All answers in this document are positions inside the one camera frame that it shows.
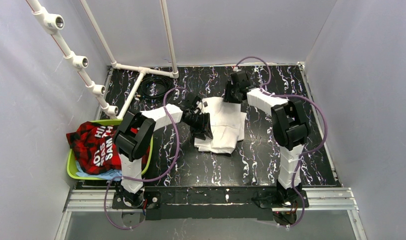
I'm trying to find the green plastic basket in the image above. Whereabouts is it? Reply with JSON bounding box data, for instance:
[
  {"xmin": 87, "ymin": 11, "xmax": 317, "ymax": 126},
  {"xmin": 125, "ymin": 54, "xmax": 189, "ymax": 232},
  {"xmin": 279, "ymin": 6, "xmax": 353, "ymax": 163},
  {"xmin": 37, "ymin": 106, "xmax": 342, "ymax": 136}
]
[{"xmin": 66, "ymin": 119, "xmax": 154, "ymax": 181}]

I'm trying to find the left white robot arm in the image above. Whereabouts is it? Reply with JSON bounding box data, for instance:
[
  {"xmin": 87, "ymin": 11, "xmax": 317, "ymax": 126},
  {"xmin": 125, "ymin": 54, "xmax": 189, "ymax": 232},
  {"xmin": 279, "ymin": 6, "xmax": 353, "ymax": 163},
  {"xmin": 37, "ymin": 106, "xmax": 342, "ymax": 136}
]
[{"xmin": 113, "ymin": 93, "xmax": 213, "ymax": 208}]

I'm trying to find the black coiled cable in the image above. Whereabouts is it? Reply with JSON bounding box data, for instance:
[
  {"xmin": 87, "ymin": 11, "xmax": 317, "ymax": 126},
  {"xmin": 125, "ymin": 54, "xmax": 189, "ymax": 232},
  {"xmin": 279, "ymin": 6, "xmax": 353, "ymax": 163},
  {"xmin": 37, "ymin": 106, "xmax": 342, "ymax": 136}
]
[{"xmin": 140, "ymin": 75, "xmax": 174, "ymax": 100}]

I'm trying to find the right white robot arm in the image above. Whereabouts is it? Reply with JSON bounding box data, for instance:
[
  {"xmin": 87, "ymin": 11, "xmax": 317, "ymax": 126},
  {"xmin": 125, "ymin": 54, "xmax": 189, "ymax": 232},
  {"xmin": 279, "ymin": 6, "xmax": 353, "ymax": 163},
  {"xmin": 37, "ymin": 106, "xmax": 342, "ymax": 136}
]
[{"xmin": 224, "ymin": 70, "xmax": 310, "ymax": 205}]

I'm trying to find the white cloth sheet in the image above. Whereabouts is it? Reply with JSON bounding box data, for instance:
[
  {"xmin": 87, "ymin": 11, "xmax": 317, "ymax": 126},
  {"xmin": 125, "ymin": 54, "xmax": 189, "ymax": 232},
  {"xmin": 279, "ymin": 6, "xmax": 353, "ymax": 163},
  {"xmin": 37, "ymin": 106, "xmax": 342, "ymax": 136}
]
[{"xmin": 194, "ymin": 97, "xmax": 247, "ymax": 154}]

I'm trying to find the red black plaid cloth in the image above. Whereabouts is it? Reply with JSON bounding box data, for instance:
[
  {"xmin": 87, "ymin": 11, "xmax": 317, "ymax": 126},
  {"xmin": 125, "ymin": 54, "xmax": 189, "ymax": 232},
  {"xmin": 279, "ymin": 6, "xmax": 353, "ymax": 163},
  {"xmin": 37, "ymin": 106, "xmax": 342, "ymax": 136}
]
[{"xmin": 66, "ymin": 121, "xmax": 151, "ymax": 176}]

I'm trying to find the white PVC pipe frame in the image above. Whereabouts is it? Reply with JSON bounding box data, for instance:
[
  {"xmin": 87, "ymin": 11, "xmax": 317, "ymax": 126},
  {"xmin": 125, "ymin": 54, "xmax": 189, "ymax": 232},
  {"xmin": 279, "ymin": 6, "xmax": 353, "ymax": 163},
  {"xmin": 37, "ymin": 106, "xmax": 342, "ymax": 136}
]
[{"xmin": 25, "ymin": 0, "xmax": 180, "ymax": 120}]

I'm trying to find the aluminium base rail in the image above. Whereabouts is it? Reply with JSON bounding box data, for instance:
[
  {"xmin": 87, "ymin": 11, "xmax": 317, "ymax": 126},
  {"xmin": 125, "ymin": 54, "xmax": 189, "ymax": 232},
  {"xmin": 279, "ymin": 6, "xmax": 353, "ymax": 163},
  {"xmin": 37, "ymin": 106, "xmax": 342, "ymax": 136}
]
[{"xmin": 55, "ymin": 187, "xmax": 367, "ymax": 240}]

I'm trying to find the blue cloth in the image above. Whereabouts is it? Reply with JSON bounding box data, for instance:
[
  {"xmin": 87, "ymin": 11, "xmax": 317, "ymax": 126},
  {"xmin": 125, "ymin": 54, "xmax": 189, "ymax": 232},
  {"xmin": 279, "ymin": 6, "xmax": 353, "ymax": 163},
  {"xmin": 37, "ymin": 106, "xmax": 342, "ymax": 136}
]
[{"xmin": 76, "ymin": 161, "xmax": 122, "ymax": 181}]

